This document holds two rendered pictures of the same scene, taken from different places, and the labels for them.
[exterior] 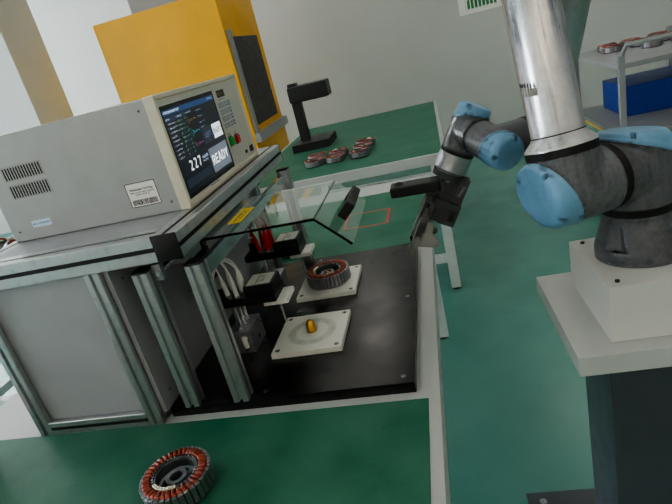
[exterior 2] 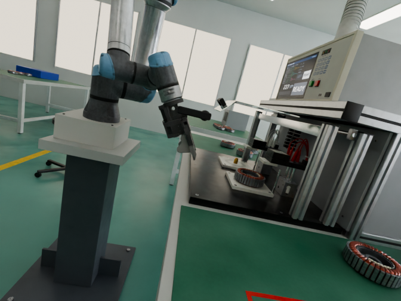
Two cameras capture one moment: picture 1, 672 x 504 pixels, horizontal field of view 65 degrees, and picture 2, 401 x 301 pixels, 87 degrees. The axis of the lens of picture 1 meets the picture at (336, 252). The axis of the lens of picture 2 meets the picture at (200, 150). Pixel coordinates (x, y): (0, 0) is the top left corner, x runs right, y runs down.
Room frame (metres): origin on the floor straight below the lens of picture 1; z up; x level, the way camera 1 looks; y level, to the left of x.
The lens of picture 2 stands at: (1.89, -0.41, 1.03)
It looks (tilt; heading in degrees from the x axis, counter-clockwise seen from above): 13 degrees down; 161
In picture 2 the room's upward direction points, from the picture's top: 14 degrees clockwise
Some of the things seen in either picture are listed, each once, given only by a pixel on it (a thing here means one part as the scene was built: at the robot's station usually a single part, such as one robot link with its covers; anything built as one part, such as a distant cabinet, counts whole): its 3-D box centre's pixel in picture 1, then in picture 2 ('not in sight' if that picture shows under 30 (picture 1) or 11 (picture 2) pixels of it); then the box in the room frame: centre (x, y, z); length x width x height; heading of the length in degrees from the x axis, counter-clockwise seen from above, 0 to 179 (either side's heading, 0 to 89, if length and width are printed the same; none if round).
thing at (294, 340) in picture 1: (312, 333); (234, 164); (1.00, 0.09, 0.78); 0.15 x 0.15 x 0.01; 76
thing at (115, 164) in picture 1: (136, 149); (349, 88); (1.21, 0.37, 1.22); 0.44 x 0.39 x 0.20; 166
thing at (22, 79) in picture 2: not in sight; (37, 99); (-2.54, -2.02, 0.38); 1.90 x 0.90 x 0.75; 166
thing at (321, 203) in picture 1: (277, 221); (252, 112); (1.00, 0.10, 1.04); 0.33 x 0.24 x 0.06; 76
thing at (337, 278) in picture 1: (328, 274); (249, 177); (1.23, 0.03, 0.80); 0.11 x 0.11 x 0.04
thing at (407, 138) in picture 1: (367, 191); not in sight; (3.47, -0.31, 0.38); 1.85 x 1.10 x 0.75; 166
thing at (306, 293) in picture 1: (330, 282); (247, 183); (1.23, 0.03, 0.78); 0.15 x 0.15 x 0.01; 76
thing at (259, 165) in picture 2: (247, 333); (264, 166); (1.03, 0.23, 0.80); 0.07 x 0.05 x 0.06; 166
